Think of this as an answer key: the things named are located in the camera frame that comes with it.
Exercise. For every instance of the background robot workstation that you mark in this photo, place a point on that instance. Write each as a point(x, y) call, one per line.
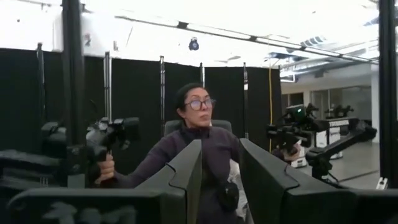
point(337, 124)

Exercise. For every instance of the silver partition pole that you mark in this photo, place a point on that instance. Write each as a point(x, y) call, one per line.
point(107, 87)
point(202, 74)
point(245, 99)

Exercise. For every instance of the person's left hand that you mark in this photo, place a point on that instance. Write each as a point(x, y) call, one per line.
point(295, 154)

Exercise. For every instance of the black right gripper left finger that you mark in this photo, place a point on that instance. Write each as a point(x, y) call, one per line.
point(174, 193)

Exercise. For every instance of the white crumpled cloth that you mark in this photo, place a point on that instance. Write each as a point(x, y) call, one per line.
point(237, 180)

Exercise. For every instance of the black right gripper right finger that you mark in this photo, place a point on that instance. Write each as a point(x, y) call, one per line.
point(273, 193)

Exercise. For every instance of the person's right hand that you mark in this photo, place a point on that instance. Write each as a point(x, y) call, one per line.
point(106, 169)

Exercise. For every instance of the black waist pouch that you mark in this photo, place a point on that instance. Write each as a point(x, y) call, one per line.
point(228, 196)

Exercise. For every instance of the person's glasses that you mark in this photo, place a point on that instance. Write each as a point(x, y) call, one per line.
point(199, 104)

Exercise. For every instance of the black curtain partition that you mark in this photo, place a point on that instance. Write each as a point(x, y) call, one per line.
point(136, 93)

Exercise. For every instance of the grey office chair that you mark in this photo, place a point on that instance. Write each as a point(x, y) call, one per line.
point(172, 125)

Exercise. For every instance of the black frame post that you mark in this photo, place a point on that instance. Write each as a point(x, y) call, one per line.
point(73, 77)
point(387, 93)

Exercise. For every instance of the person's hand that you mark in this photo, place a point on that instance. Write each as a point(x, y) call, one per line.
point(106, 169)
point(295, 154)

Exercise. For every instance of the person with glasses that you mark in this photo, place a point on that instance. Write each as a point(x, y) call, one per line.
point(217, 146)

